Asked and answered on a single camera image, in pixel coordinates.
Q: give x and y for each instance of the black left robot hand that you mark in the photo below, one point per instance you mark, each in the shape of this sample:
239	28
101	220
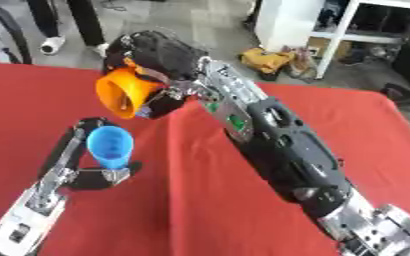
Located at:
92	180

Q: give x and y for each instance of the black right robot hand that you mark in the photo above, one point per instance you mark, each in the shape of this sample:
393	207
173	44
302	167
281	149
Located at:
159	53

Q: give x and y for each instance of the blue plastic cup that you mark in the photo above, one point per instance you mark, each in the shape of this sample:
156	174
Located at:
110	146

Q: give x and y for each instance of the orange plastic cup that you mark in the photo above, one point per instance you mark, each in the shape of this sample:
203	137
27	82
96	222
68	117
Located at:
123	90

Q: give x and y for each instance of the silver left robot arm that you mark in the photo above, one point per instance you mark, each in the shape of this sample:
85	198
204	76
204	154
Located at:
30	213

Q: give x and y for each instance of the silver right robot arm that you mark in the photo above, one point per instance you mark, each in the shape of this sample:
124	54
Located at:
284	146

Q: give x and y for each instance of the person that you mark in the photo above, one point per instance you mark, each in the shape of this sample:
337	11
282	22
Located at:
68	23

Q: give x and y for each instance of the yellow tool bag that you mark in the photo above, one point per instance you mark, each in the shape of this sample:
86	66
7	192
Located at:
265	60

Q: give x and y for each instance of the black chair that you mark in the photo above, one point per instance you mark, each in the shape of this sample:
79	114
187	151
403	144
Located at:
4	33

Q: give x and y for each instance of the white shelf unit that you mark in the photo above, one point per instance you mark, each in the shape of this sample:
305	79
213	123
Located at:
342	30

